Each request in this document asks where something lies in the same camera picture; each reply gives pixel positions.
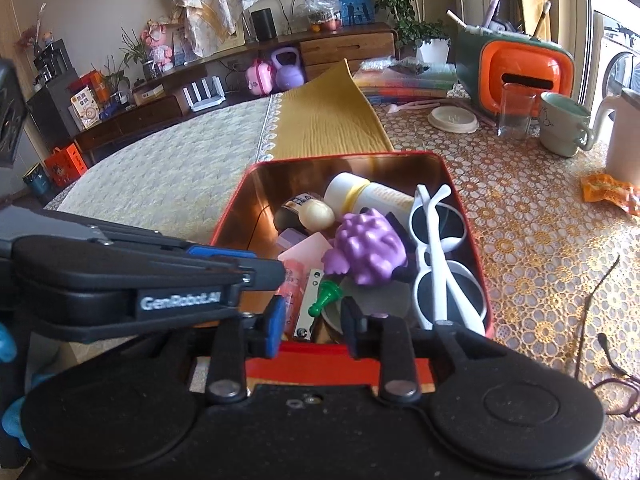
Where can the washing machine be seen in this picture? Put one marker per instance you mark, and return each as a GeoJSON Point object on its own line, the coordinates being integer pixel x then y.
{"type": "Point", "coordinates": [622, 70]}

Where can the grey-green mug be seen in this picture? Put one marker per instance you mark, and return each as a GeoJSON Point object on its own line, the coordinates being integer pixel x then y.
{"type": "Point", "coordinates": [560, 130]}

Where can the pink toy case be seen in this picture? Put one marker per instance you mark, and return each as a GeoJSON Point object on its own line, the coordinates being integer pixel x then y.
{"type": "Point", "coordinates": [260, 80]}

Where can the white and yellow bottle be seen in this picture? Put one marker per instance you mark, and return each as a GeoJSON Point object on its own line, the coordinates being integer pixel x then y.
{"type": "Point", "coordinates": [380, 197]}

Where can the clear glass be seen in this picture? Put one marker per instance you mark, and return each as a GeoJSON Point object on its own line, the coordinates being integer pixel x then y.
{"type": "Point", "coordinates": [515, 115]}

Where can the cream quilted table mat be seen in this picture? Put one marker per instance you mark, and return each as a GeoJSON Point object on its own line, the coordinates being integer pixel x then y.
{"type": "Point", "coordinates": [175, 170]}

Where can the pink tube with cream cap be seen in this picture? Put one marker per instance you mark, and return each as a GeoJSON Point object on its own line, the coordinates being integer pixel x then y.
{"type": "Point", "coordinates": [292, 285]}

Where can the blue tin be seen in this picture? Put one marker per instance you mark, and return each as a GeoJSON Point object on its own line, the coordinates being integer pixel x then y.
{"type": "Point", "coordinates": [37, 182]}

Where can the orange gift bag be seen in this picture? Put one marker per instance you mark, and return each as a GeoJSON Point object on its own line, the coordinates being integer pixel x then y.
{"type": "Point", "coordinates": [62, 165]}

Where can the clear bag of fruit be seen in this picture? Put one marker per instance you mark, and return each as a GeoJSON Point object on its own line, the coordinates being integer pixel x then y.
{"type": "Point", "coordinates": [322, 10]}

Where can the purple spiky toy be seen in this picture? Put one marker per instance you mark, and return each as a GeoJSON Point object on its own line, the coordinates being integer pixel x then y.
{"type": "Point", "coordinates": [365, 247]}

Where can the person's left hand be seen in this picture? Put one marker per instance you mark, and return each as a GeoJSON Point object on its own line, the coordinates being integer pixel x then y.
{"type": "Point", "coordinates": [9, 422]}

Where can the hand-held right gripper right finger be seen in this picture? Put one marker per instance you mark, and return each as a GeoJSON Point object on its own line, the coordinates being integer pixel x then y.
{"type": "Point", "coordinates": [352, 332]}

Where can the gold lace tablecloth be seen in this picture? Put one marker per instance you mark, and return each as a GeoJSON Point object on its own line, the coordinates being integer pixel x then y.
{"type": "Point", "coordinates": [525, 240]}

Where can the red and orange box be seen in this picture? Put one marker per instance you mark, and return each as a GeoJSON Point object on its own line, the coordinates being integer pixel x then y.
{"type": "Point", "coordinates": [95, 82]}

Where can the black cylinder speaker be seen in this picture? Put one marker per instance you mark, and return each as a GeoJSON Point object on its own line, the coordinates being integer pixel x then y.
{"type": "Point", "coordinates": [263, 25]}

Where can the red tin box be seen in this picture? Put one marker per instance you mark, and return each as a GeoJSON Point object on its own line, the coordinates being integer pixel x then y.
{"type": "Point", "coordinates": [260, 195]}

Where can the small dark bottle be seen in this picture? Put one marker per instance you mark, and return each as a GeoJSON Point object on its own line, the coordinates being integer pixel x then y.
{"type": "Point", "coordinates": [287, 217]}

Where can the small potted plant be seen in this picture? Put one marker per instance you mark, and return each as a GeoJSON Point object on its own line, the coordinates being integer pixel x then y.
{"type": "Point", "coordinates": [115, 80]}
{"type": "Point", "coordinates": [150, 69]}

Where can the tall potted plant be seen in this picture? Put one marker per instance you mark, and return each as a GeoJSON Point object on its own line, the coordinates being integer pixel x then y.
{"type": "Point", "coordinates": [395, 0]}

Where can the cream snack bag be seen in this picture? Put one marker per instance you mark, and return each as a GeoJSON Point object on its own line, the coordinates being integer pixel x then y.
{"type": "Point", "coordinates": [85, 107]}

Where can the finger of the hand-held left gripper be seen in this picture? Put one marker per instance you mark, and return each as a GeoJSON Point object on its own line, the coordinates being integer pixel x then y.
{"type": "Point", "coordinates": [220, 252]}
{"type": "Point", "coordinates": [260, 273]}

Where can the silver nail clipper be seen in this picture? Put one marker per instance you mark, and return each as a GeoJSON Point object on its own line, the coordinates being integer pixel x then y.
{"type": "Point", "coordinates": [310, 310]}

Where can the small lilac eraser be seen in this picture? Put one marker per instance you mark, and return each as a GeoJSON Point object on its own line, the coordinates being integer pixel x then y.
{"type": "Point", "coordinates": [290, 238]}

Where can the white sunglasses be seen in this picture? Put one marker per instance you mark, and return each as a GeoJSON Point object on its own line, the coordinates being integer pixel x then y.
{"type": "Point", "coordinates": [429, 260]}

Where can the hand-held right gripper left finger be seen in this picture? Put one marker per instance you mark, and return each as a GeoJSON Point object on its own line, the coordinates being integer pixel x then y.
{"type": "Point", "coordinates": [274, 329]}

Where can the orange snack wrapper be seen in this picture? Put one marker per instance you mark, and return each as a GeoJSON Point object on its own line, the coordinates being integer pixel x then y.
{"type": "Point", "coordinates": [607, 190]}

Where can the yellow and white box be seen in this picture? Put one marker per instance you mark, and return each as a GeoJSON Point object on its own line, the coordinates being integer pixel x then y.
{"type": "Point", "coordinates": [149, 94]}

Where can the wooden media cabinet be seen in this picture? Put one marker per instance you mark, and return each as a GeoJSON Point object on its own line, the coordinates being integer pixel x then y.
{"type": "Point", "coordinates": [345, 45]}

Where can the round cream coaster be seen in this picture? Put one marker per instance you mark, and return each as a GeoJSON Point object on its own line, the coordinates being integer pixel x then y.
{"type": "Point", "coordinates": [452, 119]}

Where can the black side cabinet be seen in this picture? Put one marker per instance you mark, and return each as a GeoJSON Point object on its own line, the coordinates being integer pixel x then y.
{"type": "Point", "coordinates": [47, 110]}

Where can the white router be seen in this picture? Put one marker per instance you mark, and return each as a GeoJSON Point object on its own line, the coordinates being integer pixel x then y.
{"type": "Point", "coordinates": [202, 105]}

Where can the purple kettlebell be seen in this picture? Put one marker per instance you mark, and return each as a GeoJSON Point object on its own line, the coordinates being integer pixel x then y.
{"type": "Point", "coordinates": [289, 77]}

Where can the black coffee machine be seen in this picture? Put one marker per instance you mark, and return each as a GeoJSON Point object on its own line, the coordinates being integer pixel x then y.
{"type": "Point", "coordinates": [50, 60]}

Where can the white jug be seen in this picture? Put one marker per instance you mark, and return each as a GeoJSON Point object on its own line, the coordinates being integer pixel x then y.
{"type": "Point", "coordinates": [625, 145]}

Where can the blue printed box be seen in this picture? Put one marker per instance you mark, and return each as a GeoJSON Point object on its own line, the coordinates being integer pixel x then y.
{"type": "Point", "coordinates": [356, 7]}

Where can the pink doll figure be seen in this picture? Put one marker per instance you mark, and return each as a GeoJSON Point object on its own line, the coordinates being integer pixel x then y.
{"type": "Point", "coordinates": [159, 45]}

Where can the dark-framed eyeglasses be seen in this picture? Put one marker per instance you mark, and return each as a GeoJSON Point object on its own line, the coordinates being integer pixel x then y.
{"type": "Point", "coordinates": [602, 342]}

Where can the pink plastic stick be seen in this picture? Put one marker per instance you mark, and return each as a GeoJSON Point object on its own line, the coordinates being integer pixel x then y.
{"type": "Point", "coordinates": [420, 106]}

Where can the white scalloped panel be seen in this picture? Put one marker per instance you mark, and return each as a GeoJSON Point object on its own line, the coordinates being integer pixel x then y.
{"type": "Point", "coordinates": [290, 2]}

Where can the stack of books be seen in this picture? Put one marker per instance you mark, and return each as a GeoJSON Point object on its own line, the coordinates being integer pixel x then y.
{"type": "Point", "coordinates": [415, 82]}

